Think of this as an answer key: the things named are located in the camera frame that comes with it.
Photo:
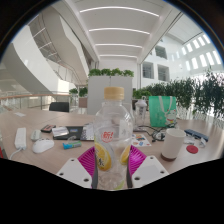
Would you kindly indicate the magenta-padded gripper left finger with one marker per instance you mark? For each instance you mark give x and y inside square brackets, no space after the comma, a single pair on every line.
[75,170]

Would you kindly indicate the silver foil packet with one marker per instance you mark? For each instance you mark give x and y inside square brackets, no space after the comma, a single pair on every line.
[60,131]

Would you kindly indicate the white planter box with plants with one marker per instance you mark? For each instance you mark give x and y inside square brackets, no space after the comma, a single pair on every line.
[110,90]

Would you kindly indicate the small dark phone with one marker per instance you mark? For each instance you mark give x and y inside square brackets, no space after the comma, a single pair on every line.
[48,128]

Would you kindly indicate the white paper cup mug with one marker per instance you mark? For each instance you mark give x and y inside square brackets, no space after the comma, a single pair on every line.
[173,143]

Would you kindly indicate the green tote bag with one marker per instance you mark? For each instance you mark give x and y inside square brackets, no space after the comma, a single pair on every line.
[162,111]

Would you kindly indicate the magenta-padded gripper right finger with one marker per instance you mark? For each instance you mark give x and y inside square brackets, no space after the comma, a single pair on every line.
[150,168]

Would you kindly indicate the black mouse pad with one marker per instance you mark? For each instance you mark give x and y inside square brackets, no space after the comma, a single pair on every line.
[76,131]

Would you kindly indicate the flat round red coaster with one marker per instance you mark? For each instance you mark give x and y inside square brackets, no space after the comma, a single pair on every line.
[192,149]

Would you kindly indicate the black office chair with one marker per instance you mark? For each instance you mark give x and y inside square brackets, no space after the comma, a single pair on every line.
[59,106]

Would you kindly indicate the clear bottle with tan cap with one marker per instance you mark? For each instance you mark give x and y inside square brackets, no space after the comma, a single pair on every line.
[112,133]

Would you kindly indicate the colourful sticker sheet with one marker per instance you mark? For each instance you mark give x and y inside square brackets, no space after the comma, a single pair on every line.
[141,140]

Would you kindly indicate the clear shaker bottle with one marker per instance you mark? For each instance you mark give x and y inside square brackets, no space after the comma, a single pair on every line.
[140,111]

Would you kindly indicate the blue green tube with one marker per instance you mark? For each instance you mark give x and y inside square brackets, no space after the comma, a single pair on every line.
[71,145]

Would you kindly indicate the white power strip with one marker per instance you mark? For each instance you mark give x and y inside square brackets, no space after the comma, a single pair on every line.
[20,138]

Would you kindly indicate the long ceiling light strips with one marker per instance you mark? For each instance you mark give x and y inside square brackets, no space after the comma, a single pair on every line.
[118,30]

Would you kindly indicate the row of green hedge plants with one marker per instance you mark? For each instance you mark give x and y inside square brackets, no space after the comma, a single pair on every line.
[193,96]

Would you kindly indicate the white computer mouse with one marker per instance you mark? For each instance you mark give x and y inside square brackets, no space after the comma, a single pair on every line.
[42,145]

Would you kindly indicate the white charger block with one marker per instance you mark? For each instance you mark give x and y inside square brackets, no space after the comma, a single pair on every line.
[35,134]

